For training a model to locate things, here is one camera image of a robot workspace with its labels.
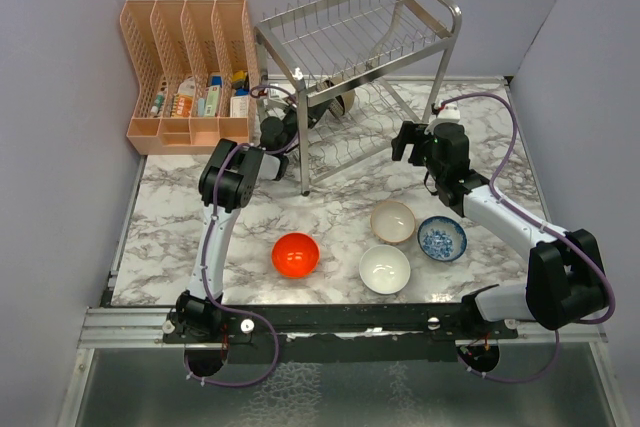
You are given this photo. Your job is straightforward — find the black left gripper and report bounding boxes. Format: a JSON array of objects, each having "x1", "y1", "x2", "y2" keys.
[{"x1": 279, "y1": 96, "x2": 332, "y2": 153}]

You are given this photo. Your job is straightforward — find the dark patterned cream-inside bowl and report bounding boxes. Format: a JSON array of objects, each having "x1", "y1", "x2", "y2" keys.
[{"x1": 321, "y1": 90, "x2": 355, "y2": 119}]

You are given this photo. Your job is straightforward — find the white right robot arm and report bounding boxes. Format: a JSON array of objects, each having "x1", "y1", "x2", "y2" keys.
[{"x1": 391, "y1": 121, "x2": 614, "y2": 338}]

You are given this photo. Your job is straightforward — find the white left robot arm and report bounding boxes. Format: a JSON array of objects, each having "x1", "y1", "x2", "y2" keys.
[{"x1": 168, "y1": 103, "x2": 298, "y2": 342}]

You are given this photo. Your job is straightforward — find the cream bottle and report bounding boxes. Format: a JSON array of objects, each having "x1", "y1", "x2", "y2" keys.
[{"x1": 230, "y1": 89, "x2": 250, "y2": 118}]

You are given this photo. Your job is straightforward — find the white blue tube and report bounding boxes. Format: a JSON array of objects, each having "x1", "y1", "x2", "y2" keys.
[{"x1": 203, "y1": 75, "x2": 223, "y2": 117}]

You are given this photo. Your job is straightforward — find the beige speckled bowl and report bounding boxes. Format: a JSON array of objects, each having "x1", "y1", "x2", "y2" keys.
[{"x1": 370, "y1": 200, "x2": 416, "y2": 244}]

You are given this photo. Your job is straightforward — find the orange white packet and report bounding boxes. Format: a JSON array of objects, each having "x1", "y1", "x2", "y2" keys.
[{"x1": 172, "y1": 77, "x2": 196, "y2": 118}]

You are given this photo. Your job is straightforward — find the peach plastic file organizer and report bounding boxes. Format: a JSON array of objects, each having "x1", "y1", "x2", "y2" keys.
[{"x1": 120, "y1": 0, "x2": 259, "y2": 155}]

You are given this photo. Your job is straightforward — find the blue and white bowl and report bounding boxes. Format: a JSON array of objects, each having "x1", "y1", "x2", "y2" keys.
[{"x1": 417, "y1": 216, "x2": 467, "y2": 262}]

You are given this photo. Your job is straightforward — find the small green white tube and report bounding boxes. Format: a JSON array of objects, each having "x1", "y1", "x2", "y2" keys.
[{"x1": 149, "y1": 90, "x2": 166, "y2": 118}]

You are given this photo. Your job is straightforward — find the red bowl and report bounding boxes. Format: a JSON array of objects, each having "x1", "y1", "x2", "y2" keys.
[{"x1": 271, "y1": 232, "x2": 320, "y2": 279}]

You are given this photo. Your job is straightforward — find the steel wire dish rack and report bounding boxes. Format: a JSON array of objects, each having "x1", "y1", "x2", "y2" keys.
[{"x1": 254, "y1": 0, "x2": 462, "y2": 195}]

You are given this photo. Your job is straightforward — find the black aluminium frame rail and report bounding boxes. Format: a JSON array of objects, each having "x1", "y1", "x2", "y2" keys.
[{"x1": 80, "y1": 291, "x2": 606, "y2": 366}]

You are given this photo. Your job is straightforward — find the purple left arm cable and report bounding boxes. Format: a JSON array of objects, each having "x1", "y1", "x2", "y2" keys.
[{"x1": 195, "y1": 82, "x2": 301, "y2": 390}]

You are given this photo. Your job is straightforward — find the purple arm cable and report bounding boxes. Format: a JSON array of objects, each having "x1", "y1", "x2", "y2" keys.
[
  {"x1": 430, "y1": 92, "x2": 616, "y2": 383},
  {"x1": 195, "y1": 82, "x2": 301, "y2": 390}
]

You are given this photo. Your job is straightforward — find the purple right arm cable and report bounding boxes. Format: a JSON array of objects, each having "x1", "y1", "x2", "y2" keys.
[{"x1": 430, "y1": 92, "x2": 616, "y2": 383}]

